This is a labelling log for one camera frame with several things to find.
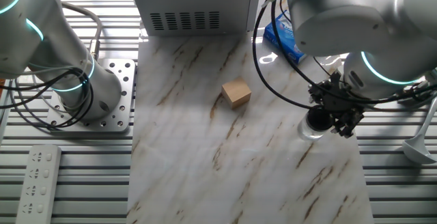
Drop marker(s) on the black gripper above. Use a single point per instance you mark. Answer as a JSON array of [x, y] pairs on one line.
[[336, 99]]

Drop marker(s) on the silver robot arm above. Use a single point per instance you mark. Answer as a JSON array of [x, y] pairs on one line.
[[341, 15]]

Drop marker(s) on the clear glass jar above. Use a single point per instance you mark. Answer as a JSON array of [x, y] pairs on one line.
[[307, 133]]

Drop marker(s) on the blue tissue pack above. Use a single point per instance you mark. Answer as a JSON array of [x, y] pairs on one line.
[[288, 43]]

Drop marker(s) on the metal clamp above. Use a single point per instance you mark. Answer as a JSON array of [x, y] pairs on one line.
[[409, 96]]

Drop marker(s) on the wooden block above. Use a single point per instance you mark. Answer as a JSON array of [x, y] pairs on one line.
[[235, 92]]

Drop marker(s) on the white power strip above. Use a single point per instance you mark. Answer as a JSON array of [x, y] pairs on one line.
[[37, 183]]

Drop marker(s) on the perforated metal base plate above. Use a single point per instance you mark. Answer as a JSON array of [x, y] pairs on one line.
[[124, 91]]

